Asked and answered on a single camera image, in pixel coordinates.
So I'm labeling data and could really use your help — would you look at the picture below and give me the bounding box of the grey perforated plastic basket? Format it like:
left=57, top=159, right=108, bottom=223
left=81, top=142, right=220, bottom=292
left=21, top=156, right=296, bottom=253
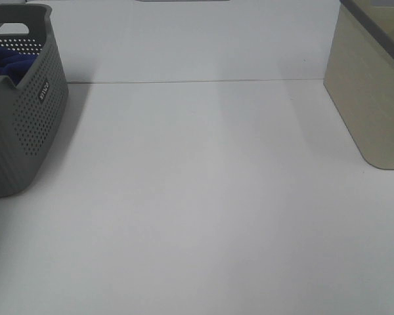
left=0, top=3, right=68, bottom=198

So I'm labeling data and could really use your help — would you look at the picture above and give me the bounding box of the beige plastic basket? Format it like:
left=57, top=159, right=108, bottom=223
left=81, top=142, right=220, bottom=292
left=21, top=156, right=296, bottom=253
left=324, top=1, right=394, bottom=170

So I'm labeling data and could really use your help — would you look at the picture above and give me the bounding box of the blue microfibre towel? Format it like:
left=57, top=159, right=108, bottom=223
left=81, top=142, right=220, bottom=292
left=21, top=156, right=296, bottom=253
left=0, top=47, right=37, bottom=86

